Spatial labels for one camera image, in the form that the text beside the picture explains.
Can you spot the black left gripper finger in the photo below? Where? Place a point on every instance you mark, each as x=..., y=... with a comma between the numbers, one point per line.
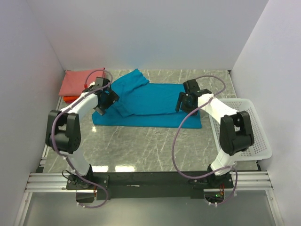
x=101, y=108
x=112, y=96

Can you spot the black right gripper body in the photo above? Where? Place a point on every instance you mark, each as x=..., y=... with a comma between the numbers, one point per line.
x=186, y=107

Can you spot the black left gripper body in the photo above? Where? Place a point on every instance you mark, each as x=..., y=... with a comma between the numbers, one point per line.
x=107, y=100

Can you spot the teal blue t shirt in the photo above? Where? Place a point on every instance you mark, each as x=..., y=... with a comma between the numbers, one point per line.
x=142, y=104

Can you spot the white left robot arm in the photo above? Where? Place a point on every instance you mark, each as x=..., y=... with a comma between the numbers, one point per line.
x=63, y=133

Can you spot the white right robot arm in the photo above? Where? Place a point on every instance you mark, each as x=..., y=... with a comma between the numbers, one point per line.
x=236, y=133

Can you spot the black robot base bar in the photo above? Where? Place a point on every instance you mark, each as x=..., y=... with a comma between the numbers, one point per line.
x=158, y=184

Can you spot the folded orange t shirt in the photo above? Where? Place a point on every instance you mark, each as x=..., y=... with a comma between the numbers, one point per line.
x=69, y=99

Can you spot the folded salmon pink t shirt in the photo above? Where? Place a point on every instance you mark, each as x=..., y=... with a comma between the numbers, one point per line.
x=74, y=81

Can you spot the white perforated plastic basket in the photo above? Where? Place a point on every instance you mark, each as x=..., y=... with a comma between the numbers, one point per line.
x=261, y=149

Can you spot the aluminium extrusion rail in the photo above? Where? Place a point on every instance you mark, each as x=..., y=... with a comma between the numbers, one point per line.
x=46, y=183

